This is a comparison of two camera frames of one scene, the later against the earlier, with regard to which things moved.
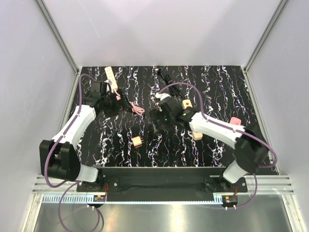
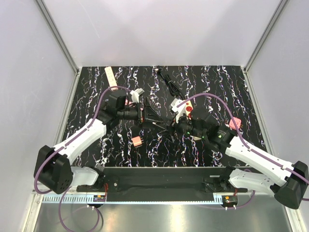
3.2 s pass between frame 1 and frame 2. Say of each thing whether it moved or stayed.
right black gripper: moved
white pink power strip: stayed
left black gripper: moved
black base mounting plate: stayed
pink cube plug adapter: stayed
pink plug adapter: stayed
